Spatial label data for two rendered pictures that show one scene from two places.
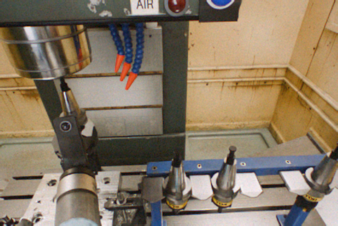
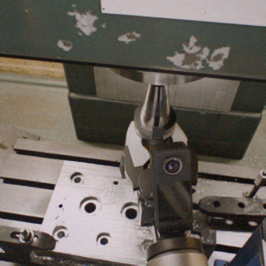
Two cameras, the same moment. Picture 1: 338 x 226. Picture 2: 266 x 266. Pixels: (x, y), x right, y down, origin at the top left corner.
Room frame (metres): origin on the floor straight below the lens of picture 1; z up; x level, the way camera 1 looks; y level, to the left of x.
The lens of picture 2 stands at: (0.17, 0.22, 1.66)
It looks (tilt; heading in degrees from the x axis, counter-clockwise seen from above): 51 degrees down; 10
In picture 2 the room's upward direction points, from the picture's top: straight up
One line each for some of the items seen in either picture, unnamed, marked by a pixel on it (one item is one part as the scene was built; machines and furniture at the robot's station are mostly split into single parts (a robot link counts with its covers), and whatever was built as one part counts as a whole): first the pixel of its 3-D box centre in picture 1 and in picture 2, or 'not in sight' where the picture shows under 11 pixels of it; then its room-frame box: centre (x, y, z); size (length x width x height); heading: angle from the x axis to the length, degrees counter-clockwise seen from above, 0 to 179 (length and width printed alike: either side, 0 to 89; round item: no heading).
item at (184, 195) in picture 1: (177, 188); not in sight; (0.33, -0.02, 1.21); 0.06 x 0.06 x 0.03
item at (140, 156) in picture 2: not in sight; (134, 152); (0.45, 0.26, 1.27); 0.09 x 0.03 x 0.06; 29
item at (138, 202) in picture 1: (125, 208); (184, 238); (0.44, 0.15, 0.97); 0.13 x 0.03 x 0.15; 91
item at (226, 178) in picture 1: (227, 171); not in sight; (0.33, -0.13, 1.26); 0.04 x 0.04 x 0.07
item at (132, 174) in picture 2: (63, 144); (141, 170); (0.41, 0.24, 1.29); 0.09 x 0.05 x 0.02; 29
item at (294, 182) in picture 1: (295, 182); not in sight; (0.34, -0.29, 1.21); 0.07 x 0.05 x 0.01; 1
